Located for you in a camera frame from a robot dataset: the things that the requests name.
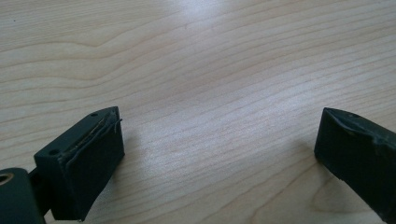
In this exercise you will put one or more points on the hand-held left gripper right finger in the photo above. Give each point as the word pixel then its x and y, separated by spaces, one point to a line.
pixel 358 152

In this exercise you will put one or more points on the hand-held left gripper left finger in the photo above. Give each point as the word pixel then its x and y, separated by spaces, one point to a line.
pixel 84 168

